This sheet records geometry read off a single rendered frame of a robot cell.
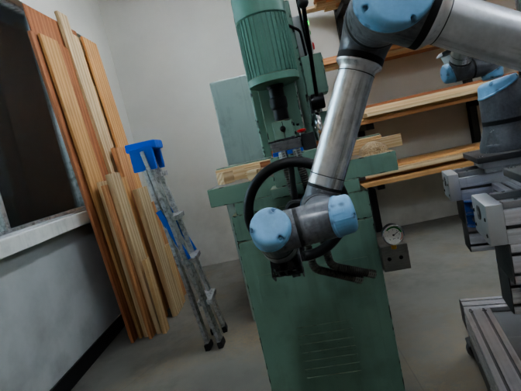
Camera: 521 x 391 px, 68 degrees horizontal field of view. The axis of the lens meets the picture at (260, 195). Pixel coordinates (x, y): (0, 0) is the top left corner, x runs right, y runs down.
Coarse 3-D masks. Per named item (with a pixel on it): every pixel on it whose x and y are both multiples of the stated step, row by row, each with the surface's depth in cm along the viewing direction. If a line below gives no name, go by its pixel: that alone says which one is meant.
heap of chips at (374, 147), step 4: (364, 144) 126; (368, 144) 122; (372, 144) 122; (376, 144) 121; (380, 144) 121; (384, 144) 121; (364, 148) 122; (368, 148) 121; (372, 148) 120; (376, 148) 120; (380, 148) 120; (384, 148) 120; (360, 152) 127; (364, 152) 121; (368, 152) 120; (372, 152) 120; (376, 152) 119; (380, 152) 119; (364, 156) 120
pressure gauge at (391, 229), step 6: (384, 228) 116; (390, 228) 115; (396, 228) 115; (384, 234) 115; (390, 234) 115; (396, 234) 115; (402, 234) 115; (390, 240) 116; (396, 240) 115; (396, 246) 118
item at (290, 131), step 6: (282, 120) 131; (288, 120) 131; (276, 126) 132; (288, 126) 131; (276, 132) 132; (282, 132) 132; (288, 132) 132; (294, 132) 132; (276, 138) 132; (282, 138) 132
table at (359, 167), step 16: (352, 160) 120; (368, 160) 119; (384, 160) 118; (272, 176) 123; (352, 176) 120; (208, 192) 126; (224, 192) 125; (240, 192) 125; (272, 192) 114; (288, 192) 113; (304, 192) 113
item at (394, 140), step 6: (378, 138) 133; (384, 138) 132; (390, 138) 132; (396, 138) 132; (360, 144) 134; (390, 144) 133; (396, 144) 132; (354, 150) 134; (246, 168) 139; (252, 168) 139; (246, 174) 139
